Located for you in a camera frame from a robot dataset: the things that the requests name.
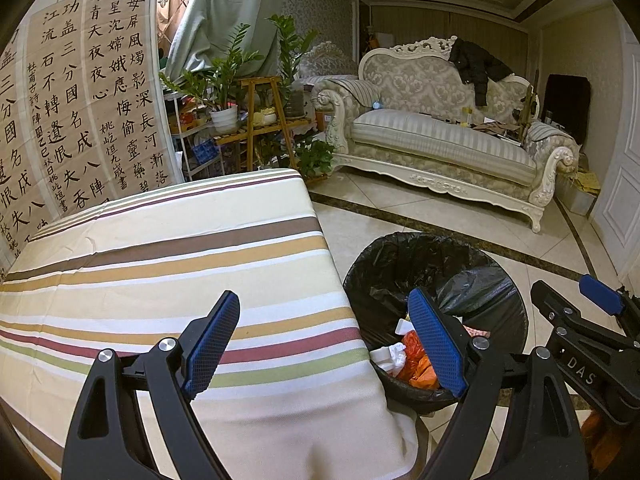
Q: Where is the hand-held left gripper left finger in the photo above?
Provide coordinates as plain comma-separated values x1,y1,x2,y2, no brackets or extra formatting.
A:
62,290,242,480

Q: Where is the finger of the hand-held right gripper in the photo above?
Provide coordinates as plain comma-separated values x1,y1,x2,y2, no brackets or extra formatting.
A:
531,280,640,352
579,273,640,336

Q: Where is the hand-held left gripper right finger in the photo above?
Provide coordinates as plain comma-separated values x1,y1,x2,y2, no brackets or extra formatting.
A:
407,287,588,480

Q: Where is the orange wrapper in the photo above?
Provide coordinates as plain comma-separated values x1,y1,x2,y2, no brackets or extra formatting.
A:
397,330,443,390

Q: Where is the white tissue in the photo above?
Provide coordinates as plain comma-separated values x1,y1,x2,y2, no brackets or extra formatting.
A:
370,342,408,376

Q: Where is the black bag lined waste bin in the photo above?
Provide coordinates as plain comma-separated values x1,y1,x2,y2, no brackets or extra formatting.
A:
342,231,530,403

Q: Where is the striped tablecloth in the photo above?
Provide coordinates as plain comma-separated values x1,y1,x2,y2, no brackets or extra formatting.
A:
0,169,418,480

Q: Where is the grey box with yellow papers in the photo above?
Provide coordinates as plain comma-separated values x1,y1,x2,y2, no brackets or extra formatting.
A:
555,167,601,217

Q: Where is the white panel door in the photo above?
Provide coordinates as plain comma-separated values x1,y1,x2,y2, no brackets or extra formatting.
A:
590,10,640,281

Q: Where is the blue crate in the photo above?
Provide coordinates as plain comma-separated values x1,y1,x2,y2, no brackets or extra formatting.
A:
192,142,223,163

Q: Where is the pile of papers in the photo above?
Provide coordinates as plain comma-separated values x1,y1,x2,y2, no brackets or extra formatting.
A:
462,110,526,143

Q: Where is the ornate cream sofa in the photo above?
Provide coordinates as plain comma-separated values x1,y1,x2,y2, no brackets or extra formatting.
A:
312,36,581,233

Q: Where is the white metal shelf rack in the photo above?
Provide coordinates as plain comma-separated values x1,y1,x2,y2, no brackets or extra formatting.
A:
167,92,226,181

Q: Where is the small leafy floor plant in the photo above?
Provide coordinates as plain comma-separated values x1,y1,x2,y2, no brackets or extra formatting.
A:
295,137,336,178

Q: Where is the leafy plant in white pot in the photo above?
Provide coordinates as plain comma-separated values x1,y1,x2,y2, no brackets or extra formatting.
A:
160,22,261,136

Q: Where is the tall plant in dark pot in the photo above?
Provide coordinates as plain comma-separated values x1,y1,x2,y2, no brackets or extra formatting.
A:
267,14,318,121

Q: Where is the black jacket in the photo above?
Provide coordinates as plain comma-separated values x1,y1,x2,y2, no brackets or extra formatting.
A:
448,38,513,107

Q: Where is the wooden plant stand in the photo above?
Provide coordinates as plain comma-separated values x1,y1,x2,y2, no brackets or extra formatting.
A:
215,76,313,171

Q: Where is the ornate cream armchair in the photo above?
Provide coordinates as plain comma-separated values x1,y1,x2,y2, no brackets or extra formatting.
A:
297,41,362,81

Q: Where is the green curtain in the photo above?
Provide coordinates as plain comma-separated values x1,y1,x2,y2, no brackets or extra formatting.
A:
165,0,291,78

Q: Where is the calligraphy paper wall hanging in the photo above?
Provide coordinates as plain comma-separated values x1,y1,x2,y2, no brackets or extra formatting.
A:
0,0,183,273

